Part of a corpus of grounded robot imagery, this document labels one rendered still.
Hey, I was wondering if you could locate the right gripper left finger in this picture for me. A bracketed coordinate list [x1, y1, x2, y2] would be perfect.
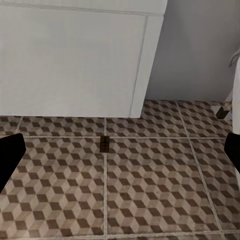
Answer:
[0, 133, 26, 193]

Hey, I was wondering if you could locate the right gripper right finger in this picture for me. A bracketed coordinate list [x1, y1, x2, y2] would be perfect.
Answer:
[224, 133, 240, 173]

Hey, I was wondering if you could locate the mousetrap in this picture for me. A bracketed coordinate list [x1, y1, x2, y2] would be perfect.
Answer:
[99, 135, 110, 153]

